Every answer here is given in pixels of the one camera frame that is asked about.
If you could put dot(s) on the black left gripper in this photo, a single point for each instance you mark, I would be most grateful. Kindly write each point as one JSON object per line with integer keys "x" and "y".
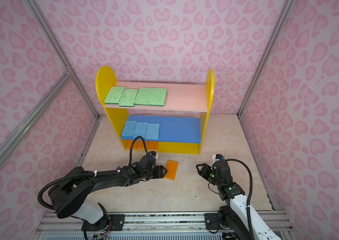
{"x": 160, "y": 171}

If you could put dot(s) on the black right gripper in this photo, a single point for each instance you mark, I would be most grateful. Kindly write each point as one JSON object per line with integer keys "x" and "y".
{"x": 203, "y": 169}

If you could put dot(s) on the orange sponge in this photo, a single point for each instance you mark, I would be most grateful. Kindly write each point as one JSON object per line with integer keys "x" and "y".
{"x": 152, "y": 146}
{"x": 171, "y": 167}
{"x": 129, "y": 144}
{"x": 139, "y": 145}

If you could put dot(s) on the blue sponge front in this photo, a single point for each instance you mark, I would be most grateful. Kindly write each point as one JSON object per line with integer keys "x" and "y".
{"x": 152, "y": 132}

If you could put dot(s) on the blue sponge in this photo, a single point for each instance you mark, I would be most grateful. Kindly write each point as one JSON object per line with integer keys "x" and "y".
{"x": 140, "y": 129}
{"x": 152, "y": 132}
{"x": 128, "y": 129}

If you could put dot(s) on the green sponge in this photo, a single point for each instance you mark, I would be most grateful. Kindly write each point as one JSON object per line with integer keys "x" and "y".
{"x": 143, "y": 96}
{"x": 114, "y": 95}
{"x": 157, "y": 96}
{"x": 128, "y": 97}

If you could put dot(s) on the green sponge bottom front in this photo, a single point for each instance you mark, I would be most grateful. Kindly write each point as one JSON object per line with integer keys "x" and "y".
{"x": 128, "y": 97}

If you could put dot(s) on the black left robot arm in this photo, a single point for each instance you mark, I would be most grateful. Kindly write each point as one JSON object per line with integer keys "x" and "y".
{"x": 67, "y": 196}

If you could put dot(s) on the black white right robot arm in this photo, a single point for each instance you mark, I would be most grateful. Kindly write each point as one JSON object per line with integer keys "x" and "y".
{"x": 238, "y": 214}

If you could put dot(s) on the yellow shelf with coloured boards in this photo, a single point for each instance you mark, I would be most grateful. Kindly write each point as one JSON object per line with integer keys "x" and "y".
{"x": 183, "y": 119}

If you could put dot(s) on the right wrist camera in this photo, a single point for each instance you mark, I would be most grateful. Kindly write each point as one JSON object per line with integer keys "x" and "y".
{"x": 217, "y": 157}

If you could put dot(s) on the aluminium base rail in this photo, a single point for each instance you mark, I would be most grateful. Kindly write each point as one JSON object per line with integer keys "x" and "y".
{"x": 138, "y": 226}

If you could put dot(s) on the left aluminium frame bars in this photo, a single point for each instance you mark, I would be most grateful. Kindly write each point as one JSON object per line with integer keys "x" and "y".
{"x": 69, "y": 76}

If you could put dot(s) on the right aluminium frame bar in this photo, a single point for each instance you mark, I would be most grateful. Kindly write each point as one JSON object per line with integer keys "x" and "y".
{"x": 286, "y": 10}

